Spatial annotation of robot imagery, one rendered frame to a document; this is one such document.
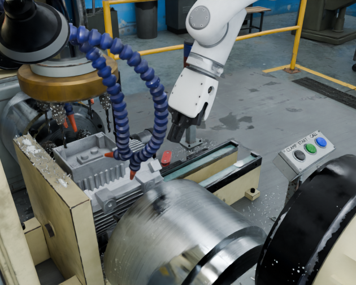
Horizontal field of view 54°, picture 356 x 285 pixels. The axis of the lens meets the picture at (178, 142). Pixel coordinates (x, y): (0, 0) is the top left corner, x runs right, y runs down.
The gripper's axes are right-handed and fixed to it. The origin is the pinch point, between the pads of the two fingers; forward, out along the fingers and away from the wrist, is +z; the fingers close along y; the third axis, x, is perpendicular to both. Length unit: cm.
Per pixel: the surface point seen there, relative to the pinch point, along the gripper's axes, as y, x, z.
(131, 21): 465, -293, -67
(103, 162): 1.0, 16.2, 9.9
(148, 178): -3.1, 5.9, 10.7
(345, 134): -2, -97, -17
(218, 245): -31.9, 17.0, 7.3
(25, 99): 38.1, 19.6, 9.2
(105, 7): 220, -98, -42
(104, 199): -3.1, 15.5, 16.3
